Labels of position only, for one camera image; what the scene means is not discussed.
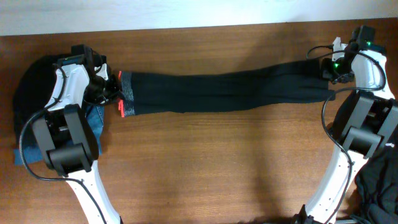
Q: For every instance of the black shirt with logo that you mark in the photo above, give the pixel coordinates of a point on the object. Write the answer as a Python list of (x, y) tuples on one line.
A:
[(377, 186)]

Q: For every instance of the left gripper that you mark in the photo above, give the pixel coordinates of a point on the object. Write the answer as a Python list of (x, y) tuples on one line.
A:
[(112, 86)]

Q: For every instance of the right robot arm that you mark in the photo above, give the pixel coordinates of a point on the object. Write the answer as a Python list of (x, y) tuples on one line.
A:
[(363, 124)]

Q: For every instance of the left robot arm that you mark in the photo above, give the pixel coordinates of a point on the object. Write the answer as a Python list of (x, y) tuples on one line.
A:
[(66, 141)]

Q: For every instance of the folded blue jeans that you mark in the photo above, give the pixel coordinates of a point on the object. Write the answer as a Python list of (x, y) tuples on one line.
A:
[(32, 153)]

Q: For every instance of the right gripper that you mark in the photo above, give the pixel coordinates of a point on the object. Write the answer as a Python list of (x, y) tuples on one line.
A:
[(325, 70)]

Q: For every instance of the black leggings red-grey waistband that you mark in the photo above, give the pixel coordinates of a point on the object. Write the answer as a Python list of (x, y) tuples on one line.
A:
[(293, 82)]

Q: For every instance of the folded black garment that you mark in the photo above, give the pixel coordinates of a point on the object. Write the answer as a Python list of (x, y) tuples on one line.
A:
[(34, 90)]

